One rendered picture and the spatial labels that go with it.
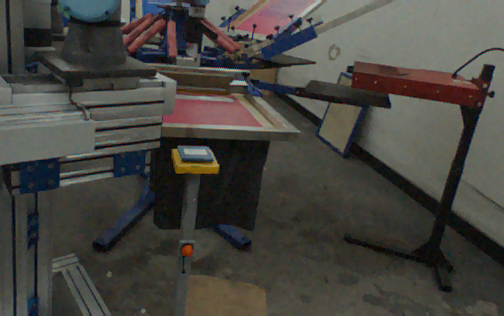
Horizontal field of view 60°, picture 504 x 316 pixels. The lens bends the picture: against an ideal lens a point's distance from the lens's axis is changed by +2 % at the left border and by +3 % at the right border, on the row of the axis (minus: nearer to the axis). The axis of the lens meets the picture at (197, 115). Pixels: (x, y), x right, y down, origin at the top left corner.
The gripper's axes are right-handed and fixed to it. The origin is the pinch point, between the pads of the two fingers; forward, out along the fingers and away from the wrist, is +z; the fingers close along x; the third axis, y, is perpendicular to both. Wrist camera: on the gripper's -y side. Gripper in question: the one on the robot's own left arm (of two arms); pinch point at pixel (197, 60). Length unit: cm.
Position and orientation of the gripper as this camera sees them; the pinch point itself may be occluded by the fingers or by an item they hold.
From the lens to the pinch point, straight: 200.9
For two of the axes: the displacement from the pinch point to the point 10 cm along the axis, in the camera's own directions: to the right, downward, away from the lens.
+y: -9.8, -0.3, -1.9
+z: -0.9, 9.5, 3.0
